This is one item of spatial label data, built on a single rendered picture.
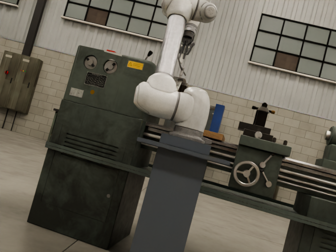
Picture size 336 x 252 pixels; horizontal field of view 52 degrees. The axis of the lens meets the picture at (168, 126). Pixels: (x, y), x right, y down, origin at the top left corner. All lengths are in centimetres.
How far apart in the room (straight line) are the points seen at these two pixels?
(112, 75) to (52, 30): 801
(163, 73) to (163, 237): 82
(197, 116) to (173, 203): 44
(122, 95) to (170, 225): 97
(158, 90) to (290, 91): 787
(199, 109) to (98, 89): 87
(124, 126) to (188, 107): 67
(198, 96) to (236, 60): 764
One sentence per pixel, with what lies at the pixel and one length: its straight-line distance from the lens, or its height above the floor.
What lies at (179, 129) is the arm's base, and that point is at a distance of 172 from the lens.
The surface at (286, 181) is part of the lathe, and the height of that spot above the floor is 72.
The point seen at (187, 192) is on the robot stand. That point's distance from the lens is 167.
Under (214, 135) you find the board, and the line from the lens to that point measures 222.
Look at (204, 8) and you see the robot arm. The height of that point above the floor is 153.
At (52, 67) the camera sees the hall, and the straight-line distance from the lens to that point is 995.
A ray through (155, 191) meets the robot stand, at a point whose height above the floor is 52.
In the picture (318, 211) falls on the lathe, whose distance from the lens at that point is 222.
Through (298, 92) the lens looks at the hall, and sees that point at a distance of 949.
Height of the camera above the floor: 75
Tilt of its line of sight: 3 degrees up
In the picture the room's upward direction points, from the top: 15 degrees clockwise
